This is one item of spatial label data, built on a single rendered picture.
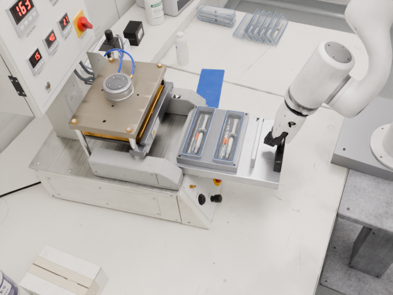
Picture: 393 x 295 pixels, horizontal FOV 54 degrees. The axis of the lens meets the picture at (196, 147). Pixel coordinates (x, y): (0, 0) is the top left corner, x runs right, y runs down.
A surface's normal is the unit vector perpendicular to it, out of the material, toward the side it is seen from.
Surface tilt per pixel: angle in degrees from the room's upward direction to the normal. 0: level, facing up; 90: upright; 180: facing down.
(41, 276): 2
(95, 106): 0
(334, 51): 19
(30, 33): 90
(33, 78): 90
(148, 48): 0
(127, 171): 90
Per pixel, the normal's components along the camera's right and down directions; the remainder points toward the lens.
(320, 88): -0.50, 0.61
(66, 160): -0.06, -0.63
